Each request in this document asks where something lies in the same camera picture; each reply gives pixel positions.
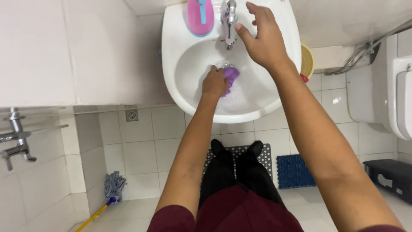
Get person's right hand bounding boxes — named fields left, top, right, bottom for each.
left=234, top=1, right=291, bottom=71

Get person's left hand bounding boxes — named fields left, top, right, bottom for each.
left=202, top=65, right=230, bottom=98

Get purple cleaning cloth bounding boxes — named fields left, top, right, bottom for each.
left=222, top=67, right=241, bottom=97

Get white ceramic sink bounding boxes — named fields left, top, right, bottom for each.
left=161, top=0, right=302, bottom=124

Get chrome sink faucet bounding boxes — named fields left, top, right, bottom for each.
left=220, top=0, right=239, bottom=51

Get pink plastic bottle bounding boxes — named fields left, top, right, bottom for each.
left=187, top=0, right=215, bottom=37

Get yellow plastic bucket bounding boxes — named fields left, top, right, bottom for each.
left=300, top=43, right=315, bottom=83

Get grey perforated floor mat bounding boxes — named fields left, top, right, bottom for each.
left=203, top=143, right=273, bottom=181

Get person's legs in black trousers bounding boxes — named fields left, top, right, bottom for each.
left=198, top=139, right=286, bottom=209

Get blue plastic floor mat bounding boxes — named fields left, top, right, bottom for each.
left=276, top=154, right=317, bottom=189

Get person's maroon shirt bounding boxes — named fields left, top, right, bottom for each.
left=147, top=185, right=407, bottom=232

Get white toilet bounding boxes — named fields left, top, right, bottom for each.
left=346, top=29, right=412, bottom=141

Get dark plastic step stool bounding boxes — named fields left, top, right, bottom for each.
left=363, top=159, right=412, bottom=205

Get chrome hose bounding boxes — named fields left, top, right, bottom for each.
left=324, top=19, right=412, bottom=76

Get grey string mop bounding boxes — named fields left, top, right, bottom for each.
left=75, top=171, right=127, bottom=232

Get chrome wall tap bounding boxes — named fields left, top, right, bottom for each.
left=0, top=108, right=69, bottom=171

